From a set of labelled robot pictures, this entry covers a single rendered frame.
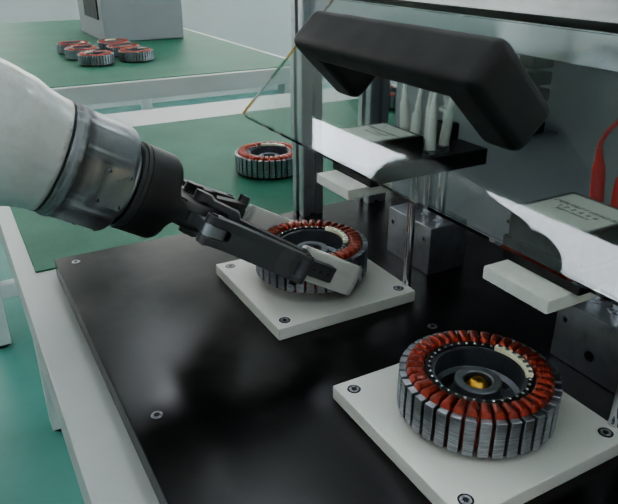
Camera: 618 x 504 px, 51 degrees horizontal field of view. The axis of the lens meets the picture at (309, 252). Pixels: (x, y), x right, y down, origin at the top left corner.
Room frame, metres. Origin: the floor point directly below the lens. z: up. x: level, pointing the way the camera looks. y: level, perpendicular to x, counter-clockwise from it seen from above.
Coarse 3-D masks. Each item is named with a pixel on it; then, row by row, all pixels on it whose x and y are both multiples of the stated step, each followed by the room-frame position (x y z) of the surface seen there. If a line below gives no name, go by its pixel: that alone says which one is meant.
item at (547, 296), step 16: (512, 256) 0.43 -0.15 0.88; (496, 272) 0.41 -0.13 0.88; (512, 272) 0.41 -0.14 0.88; (528, 272) 0.41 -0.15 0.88; (544, 272) 0.40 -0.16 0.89; (512, 288) 0.39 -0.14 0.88; (528, 288) 0.38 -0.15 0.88; (544, 288) 0.38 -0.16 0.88; (560, 288) 0.38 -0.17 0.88; (576, 288) 0.38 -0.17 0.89; (544, 304) 0.37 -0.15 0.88; (560, 304) 0.37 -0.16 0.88
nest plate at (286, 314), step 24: (216, 264) 0.62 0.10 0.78; (240, 264) 0.62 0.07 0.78; (240, 288) 0.57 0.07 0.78; (264, 288) 0.57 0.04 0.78; (360, 288) 0.57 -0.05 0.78; (384, 288) 0.57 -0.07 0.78; (408, 288) 0.57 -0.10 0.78; (264, 312) 0.52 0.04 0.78; (288, 312) 0.52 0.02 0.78; (312, 312) 0.52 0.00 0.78; (336, 312) 0.52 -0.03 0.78; (360, 312) 0.53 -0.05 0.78; (288, 336) 0.50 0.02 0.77
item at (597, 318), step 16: (576, 304) 0.46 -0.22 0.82; (592, 304) 0.46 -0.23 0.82; (608, 304) 0.46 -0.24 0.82; (560, 320) 0.47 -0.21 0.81; (576, 320) 0.46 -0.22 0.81; (592, 320) 0.44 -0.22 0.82; (608, 320) 0.44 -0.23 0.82; (560, 336) 0.47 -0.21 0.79; (576, 336) 0.45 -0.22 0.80; (592, 336) 0.44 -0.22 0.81; (608, 336) 0.43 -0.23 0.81; (560, 352) 0.46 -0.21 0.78; (576, 352) 0.45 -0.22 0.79; (592, 352) 0.44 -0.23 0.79; (608, 352) 0.43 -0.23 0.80; (576, 368) 0.45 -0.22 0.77; (592, 368) 0.44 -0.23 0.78; (608, 368) 0.42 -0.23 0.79; (608, 384) 0.42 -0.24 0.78
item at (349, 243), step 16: (288, 224) 0.63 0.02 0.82; (304, 224) 0.63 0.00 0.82; (320, 224) 0.63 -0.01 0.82; (336, 224) 0.63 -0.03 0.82; (288, 240) 0.61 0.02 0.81; (304, 240) 0.62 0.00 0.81; (320, 240) 0.62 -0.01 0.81; (336, 240) 0.61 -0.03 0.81; (352, 240) 0.59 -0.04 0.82; (336, 256) 0.55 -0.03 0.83; (352, 256) 0.56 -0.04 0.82; (272, 272) 0.55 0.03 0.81; (288, 288) 0.54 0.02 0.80; (304, 288) 0.54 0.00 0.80; (320, 288) 0.54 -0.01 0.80
